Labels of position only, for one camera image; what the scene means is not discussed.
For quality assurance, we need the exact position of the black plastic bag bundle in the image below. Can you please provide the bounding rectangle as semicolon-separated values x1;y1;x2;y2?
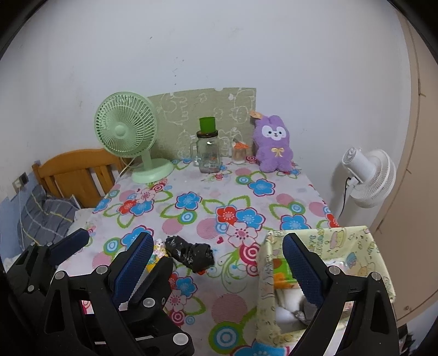
165;236;215;274

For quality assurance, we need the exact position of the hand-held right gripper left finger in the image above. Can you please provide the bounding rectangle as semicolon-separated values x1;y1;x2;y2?
36;233;154;356

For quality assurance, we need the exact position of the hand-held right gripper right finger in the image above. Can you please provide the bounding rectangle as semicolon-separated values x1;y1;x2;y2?
282;233;399;356

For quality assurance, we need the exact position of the white fan cable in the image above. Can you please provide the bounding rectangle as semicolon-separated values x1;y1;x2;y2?
114;160;136;183

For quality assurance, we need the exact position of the glass jar mug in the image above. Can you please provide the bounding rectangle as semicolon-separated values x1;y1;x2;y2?
189;130;221;173

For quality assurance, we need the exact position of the floral tablecloth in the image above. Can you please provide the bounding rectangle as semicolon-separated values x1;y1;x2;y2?
56;158;341;356

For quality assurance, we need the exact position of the yellow printed storage box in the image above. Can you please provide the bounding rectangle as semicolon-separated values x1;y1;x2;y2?
256;226;397;348

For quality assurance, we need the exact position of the green and orange packet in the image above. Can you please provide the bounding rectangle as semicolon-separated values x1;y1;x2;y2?
273;257;302;288

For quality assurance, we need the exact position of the small colourful printed pouch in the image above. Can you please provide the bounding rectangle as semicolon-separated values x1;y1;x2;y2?
147;239;168;272

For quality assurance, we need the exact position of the green desk fan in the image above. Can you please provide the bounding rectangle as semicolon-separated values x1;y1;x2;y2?
94;92;175;185

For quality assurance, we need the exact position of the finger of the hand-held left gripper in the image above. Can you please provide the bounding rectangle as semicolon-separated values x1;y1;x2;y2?
118;257;195;356
7;229;90;302

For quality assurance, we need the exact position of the grey sock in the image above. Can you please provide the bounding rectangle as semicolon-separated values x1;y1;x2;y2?
292;301;320;323

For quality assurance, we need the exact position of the purple plush bunny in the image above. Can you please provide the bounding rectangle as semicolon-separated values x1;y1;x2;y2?
249;110;294;173

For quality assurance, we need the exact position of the white towel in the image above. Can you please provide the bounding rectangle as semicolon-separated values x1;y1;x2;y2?
276;288;309;324

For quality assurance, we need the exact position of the blue plaid cloth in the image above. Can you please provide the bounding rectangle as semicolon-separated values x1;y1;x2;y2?
19;186;81;247

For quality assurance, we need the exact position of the green printed board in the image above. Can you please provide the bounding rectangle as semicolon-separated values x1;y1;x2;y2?
147;88;257;161

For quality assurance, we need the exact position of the white standing fan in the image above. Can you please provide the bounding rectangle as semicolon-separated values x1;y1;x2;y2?
342;147;397;208

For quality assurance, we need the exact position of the beige door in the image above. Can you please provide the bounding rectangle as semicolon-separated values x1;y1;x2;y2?
371;14;438;322

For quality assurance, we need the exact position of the orange lid cotton swab jar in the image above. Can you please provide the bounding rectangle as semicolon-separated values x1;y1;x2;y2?
232;140;247;164

